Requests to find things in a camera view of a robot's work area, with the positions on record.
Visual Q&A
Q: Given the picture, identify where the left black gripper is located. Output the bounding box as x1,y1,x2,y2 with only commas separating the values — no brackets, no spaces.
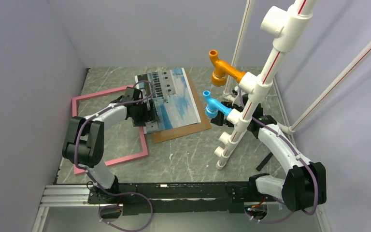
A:
131,99,159,127

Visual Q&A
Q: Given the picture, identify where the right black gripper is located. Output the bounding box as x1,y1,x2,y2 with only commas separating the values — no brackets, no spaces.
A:
211,101,250,128

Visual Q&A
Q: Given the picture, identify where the building and sky photo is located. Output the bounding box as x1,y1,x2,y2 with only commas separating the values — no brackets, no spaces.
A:
134,68,201,134

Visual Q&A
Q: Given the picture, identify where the pink picture frame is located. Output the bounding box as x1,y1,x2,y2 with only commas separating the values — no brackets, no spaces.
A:
71,85,149,167

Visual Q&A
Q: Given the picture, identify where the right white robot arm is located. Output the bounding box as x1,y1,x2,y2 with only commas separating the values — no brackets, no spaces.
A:
247,106,327,215

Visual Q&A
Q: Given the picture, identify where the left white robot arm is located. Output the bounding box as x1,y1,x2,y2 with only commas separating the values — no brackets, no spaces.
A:
61,87,157,203

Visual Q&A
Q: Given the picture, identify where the white diagonal pipe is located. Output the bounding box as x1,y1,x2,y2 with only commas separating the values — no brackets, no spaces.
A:
284,41,371,135

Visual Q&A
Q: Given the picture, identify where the black flat bar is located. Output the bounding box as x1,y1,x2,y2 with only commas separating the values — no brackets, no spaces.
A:
256,152,273,172

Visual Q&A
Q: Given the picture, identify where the blue pipe fitting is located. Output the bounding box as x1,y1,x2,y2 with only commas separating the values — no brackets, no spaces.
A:
203,90,232,118

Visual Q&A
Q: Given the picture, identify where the orange pipe fitting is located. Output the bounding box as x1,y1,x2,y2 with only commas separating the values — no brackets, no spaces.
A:
209,50,246,87

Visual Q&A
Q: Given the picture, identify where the white pvc pipe stand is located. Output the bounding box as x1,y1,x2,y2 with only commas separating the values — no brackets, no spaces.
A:
215,0,315,170

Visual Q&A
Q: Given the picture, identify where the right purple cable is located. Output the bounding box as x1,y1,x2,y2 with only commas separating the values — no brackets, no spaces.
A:
238,88,319,225

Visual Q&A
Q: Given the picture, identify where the purple cable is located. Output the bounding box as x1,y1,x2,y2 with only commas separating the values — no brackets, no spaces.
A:
238,88,319,225
73,80,157,232

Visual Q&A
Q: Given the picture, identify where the brown frame backing board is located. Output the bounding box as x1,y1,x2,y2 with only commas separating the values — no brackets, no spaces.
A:
151,71,212,144

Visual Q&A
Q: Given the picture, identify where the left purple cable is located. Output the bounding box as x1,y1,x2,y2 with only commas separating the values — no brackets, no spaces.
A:
73,80,157,232

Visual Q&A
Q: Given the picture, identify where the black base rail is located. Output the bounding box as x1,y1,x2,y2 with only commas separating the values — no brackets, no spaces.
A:
87,181,275,216

